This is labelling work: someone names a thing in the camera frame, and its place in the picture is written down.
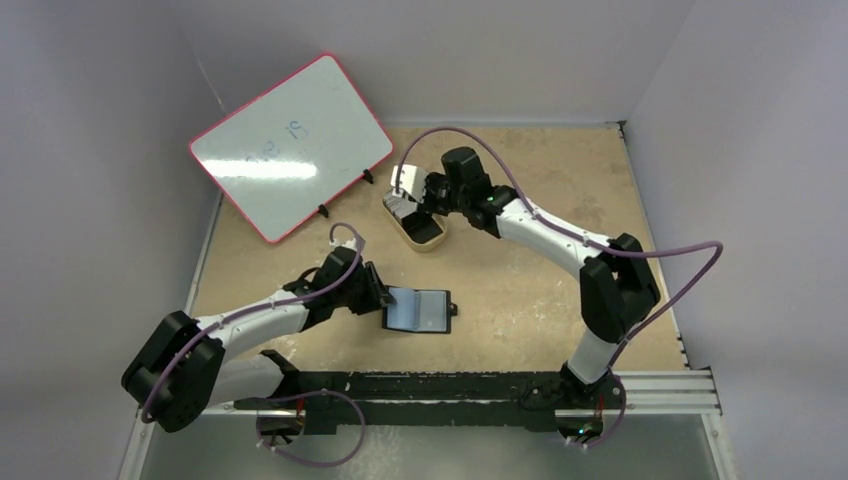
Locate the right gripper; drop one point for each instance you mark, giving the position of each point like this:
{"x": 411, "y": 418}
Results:
{"x": 428, "y": 203}

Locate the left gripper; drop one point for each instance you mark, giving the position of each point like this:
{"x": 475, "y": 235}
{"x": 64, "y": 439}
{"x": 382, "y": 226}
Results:
{"x": 376, "y": 296}

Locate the black leather card holder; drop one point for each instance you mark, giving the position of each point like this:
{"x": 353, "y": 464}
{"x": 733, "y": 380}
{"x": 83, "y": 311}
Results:
{"x": 419, "y": 311}

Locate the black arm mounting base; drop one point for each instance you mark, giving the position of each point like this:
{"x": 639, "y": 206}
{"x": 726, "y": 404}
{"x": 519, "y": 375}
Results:
{"x": 536, "y": 401}

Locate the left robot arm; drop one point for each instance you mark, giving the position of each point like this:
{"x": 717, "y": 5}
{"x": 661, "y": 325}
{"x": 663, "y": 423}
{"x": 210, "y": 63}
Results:
{"x": 174, "y": 375}

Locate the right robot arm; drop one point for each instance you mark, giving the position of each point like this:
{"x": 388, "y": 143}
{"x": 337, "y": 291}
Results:
{"x": 617, "y": 287}

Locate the stack of credit cards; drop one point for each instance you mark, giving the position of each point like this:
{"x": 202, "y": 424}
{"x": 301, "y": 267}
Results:
{"x": 398, "y": 206}

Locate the beige plastic tray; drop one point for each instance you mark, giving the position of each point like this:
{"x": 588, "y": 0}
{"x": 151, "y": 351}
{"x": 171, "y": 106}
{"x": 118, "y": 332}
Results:
{"x": 422, "y": 231}

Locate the pink framed whiteboard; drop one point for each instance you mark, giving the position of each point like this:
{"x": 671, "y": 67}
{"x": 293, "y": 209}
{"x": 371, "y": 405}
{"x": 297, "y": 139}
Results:
{"x": 282, "y": 157}

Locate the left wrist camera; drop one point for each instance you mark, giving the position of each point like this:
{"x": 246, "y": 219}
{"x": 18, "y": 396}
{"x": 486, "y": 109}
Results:
{"x": 350, "y": 246}

